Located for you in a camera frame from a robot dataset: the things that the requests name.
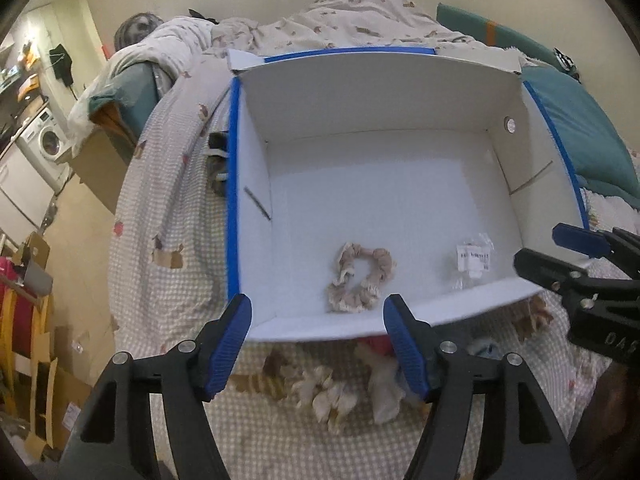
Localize light blue fluffy sock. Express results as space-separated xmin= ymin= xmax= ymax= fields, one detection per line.
xmin=466 ymin=337 xmax=503 ymax=361

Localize cardboard bedside box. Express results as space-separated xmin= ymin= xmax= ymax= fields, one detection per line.
xmin=61 ymin=127 xmax=134 ymax=214

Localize white washing machine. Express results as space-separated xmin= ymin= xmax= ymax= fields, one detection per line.
xmin=16 ymin=106 xmax=72 ymax=195

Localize pink plush toy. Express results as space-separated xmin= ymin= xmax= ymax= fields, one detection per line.
xmin=358 ymin=335 xmax=395 ymax=356

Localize cardboard boxes on floor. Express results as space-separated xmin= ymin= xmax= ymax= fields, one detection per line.
xmin=1 ymin=232 xmax=91 ymax=460

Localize checkered dog print bedspread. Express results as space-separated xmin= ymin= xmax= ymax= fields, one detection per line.
xmin=108 ymin=52 xmax=639 ymax=479

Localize crumpled dog print duvet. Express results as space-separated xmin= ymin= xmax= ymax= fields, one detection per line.
xmin=67 ymin=0 xmax=514 ymax=138

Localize black hanging garment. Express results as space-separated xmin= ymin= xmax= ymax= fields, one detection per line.
xmin=49 ymin=44 xmax=74 ymax=88

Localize teal headboard cushion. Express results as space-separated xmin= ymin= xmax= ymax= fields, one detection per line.
xmin=436 ymin=2 xmax=580 ymax=80

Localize white kitchen cabinets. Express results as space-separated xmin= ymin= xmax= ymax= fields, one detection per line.
xmin=1 ymin=144 xmax=54 ymax=229

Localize clear plastic packet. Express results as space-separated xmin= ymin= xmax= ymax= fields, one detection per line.
xmin=450 ymin=233 xmax=495 ymax=292

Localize right hand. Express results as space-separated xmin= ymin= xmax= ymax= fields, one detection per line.
xmin=570 ymin=362 xmax=639 ymax=479

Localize beige lace scrunchie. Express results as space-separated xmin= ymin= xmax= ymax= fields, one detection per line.
xmin=326 ymin=243 xmax=396 ymax=313

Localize cream white scrunchie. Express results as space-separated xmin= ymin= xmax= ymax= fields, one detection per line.
xmin=291 ymin=365 xmax=359 ymax=434

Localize teal orange folded blanket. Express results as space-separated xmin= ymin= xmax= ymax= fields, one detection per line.
xmin=88 ymin=63 xmax=160 ymax=151

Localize blue white cardboard box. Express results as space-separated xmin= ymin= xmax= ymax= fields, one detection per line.
xmin=227 ymin=47 xmax=588 ymax=342

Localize grey striped plush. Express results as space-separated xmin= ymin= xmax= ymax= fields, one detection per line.
xmin=114 ymin=12 xmax=164 ymax=51

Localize dark olive garment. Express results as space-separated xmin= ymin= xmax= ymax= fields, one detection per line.
xmin=206 ymin=132 xmax=229 ymax=197

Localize white sock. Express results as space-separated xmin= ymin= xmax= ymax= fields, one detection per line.
xmin=355 ymin=342 xmax=406 ymax=425

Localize teal pillow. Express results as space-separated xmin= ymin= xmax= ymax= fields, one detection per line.
xmin=522 ymin=66 xmax=639 ymax=208

